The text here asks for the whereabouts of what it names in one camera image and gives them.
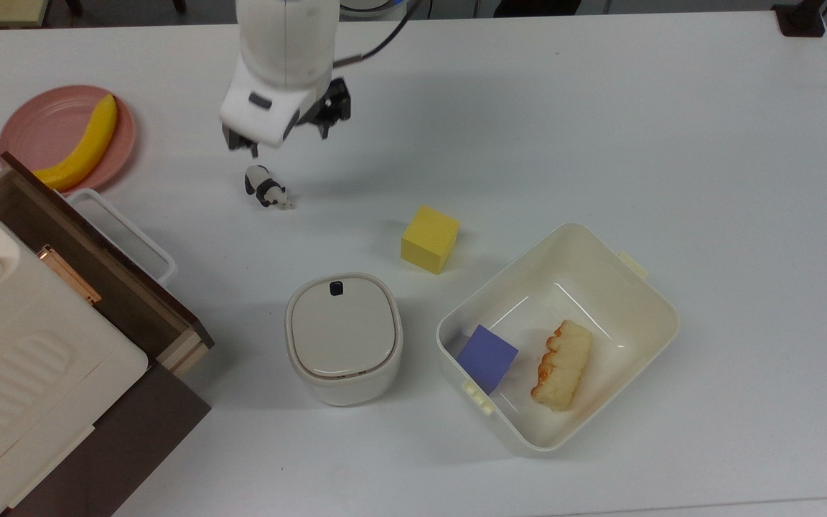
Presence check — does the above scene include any pink round plate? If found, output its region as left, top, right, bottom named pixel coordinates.
left=0, top=85, right=137, bottom=193

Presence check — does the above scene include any white translucent plastic tray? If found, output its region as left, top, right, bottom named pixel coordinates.
left=65, top=187, right=179, bottom=288

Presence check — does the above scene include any white lidded round container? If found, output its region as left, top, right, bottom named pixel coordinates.
left=284, top=272, right=405, bottom=408

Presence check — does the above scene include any yellow toy banana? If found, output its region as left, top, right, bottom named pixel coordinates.
left=32, top=94, right=119, bottom=192

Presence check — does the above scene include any toy bread loaf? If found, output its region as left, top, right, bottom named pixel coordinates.
left=530, top=319, right=594, bottom=412

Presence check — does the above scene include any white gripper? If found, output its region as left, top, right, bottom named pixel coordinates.
left=219, top=53, right=352, bottom=159

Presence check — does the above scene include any brown wooden open drawer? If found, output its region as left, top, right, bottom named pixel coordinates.
left=0, top=152, right=215, bottom=379

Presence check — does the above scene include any purple foam cube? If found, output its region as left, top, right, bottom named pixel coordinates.
left=455, top=324, right=520, bottom=396

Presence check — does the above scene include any dark background object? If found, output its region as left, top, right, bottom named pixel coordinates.
left=492, top=0, right=582, bottom=18

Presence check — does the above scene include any yellow foam cube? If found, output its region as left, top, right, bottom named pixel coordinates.
left=400, top=205, right=460, bottom=276

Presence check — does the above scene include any dark brown drawer cabinet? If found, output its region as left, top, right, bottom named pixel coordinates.
left=0, top=363, right=212, bottom=517

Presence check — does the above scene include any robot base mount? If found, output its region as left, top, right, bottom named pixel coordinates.
left=340, top=0, right=410, bottom=17

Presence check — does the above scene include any black and white panda toy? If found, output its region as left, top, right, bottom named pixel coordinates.
left=243, top=164, right=296, bottom=211

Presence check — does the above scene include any black table clamp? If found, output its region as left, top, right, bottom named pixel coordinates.
left=771, top=0, right=827, bottom=39

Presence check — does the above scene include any cream open plastic bin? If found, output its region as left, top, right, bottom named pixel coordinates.
left=435, top=222, right=681, bottom=458

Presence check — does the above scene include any copper drawer handle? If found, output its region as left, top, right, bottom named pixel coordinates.
left=37, top=244, right=103, bottom=306

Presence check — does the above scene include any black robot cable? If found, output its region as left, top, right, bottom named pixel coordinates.
left=332, top=0, right=425, bottom=70

